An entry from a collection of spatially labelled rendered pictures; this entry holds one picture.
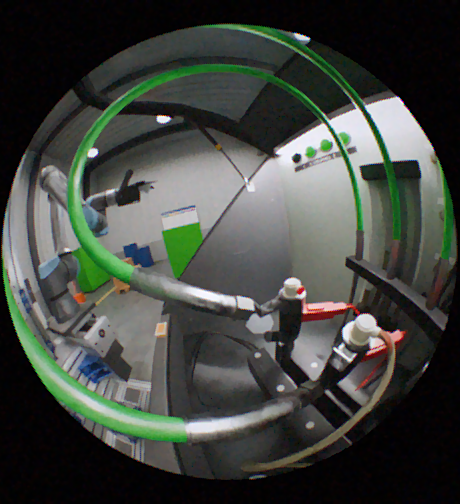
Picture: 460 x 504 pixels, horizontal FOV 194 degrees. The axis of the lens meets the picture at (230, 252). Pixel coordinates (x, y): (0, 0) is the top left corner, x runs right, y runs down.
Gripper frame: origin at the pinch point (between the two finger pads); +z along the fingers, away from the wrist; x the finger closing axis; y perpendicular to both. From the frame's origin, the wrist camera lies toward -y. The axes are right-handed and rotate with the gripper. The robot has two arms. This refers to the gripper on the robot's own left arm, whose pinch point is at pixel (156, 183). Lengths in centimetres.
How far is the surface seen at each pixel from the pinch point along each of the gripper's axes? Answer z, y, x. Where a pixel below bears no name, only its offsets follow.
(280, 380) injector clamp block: -2, 39, 66
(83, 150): -14, 8, 55
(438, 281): 7, 21, 80
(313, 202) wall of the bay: 33, 16, 53
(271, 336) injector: -2, 29, 62
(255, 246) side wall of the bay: 22, 31, 37
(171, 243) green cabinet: 47, 86, -252
